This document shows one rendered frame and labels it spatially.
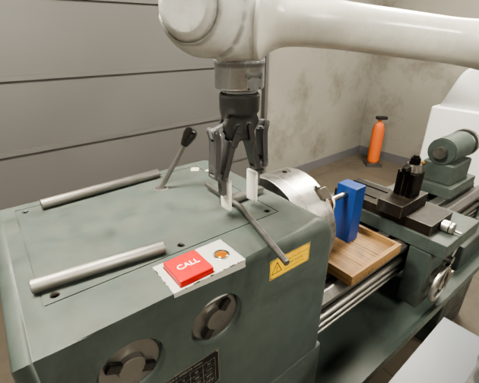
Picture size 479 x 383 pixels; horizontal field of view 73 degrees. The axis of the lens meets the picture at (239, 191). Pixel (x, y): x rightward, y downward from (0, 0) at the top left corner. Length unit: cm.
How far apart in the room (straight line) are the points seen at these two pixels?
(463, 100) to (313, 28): 347
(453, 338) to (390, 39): 100
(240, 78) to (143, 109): 218
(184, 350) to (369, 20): 54
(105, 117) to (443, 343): 234
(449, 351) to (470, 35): 92
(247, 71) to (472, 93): 336
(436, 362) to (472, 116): 291
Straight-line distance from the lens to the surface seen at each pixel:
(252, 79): 58
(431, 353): 121
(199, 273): 52
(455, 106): 388
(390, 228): 145
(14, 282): 62
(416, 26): 51
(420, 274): 147
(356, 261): 123
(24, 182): 262
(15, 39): 248
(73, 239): 68
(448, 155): 188
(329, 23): 43
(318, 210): 90
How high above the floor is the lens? 160
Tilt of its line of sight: 26 degrees down
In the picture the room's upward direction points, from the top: straight up
